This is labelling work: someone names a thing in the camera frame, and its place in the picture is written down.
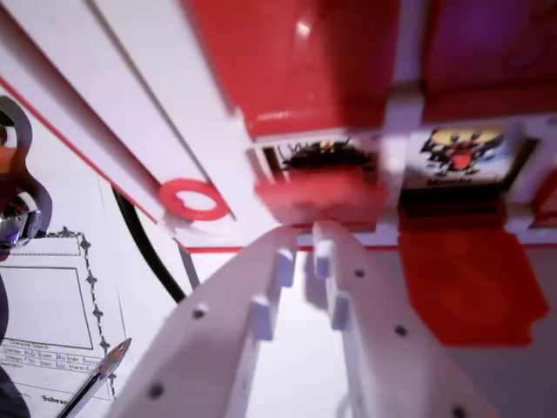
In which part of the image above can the red board flap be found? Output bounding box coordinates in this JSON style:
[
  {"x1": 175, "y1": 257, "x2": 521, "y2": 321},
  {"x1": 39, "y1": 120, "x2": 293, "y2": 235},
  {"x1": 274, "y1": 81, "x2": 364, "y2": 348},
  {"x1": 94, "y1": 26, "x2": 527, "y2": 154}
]
[
  {"x1": 189, "y1": 0, "x2": 400, "y2": 141},
  {"x1": 396, "y1": 202, "x2": 550, "y2": 348},
  {"x1": 253, "y1": 164, "x2": 389, "y2": 230},
  {"x1": 419, "y1": 0, "x2": 557, "y2": 124}
]

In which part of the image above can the spider picture card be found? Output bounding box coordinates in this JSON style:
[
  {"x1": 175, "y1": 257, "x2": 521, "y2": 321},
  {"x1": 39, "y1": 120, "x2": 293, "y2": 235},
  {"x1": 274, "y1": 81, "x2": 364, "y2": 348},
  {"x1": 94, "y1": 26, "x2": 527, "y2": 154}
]
[{"x1": 259, "y1": 137, "x2": 379, "y2": 184}]

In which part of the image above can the clear ballpoint pen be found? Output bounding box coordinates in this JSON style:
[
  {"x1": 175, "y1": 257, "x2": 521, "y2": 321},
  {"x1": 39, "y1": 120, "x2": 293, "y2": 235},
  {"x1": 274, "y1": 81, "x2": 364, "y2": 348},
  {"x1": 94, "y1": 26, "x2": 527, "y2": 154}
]
[{"x1": 59, "y1": 337, "x2": 134, "y2": 418}]

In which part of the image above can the red and white game board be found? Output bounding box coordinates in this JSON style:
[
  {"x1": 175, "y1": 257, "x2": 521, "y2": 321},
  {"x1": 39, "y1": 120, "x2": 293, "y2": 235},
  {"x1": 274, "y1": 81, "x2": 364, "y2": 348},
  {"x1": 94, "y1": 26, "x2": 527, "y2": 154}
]
[{"x1": 0, "y1": 0, "x2": 557, "y2": 349}]

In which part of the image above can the long black cable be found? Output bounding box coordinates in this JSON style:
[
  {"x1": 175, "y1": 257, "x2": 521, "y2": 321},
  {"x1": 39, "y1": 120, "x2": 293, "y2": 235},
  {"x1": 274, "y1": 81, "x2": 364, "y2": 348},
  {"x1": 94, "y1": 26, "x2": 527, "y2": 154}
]
[{"x1": 111, "y1": 185, "x2": 189, "y2": 305}]

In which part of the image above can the black creature picture card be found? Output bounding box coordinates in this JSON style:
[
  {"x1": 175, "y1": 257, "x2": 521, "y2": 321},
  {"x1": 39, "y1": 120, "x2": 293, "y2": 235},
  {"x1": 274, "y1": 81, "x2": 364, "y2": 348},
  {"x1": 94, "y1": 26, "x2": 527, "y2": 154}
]
[{"x1": 406, "y1": 124, "x2": 526, "y2": 189}]

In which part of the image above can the printed paper sheet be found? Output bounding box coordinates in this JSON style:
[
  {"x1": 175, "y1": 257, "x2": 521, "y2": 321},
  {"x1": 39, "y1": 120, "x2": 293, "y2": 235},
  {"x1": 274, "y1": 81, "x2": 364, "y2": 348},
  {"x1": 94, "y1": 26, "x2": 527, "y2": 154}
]
[{"x1": 0, "y1": 117, "x2": 195, "y2": 418}]

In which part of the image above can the colourful bead chain toy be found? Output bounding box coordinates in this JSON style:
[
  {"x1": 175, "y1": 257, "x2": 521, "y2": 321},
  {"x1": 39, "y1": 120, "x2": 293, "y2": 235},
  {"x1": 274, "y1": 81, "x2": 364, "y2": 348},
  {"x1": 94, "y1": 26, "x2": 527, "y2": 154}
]
[{"x1": 0, "y1": 95, "x2": 54, "y2": 250}]

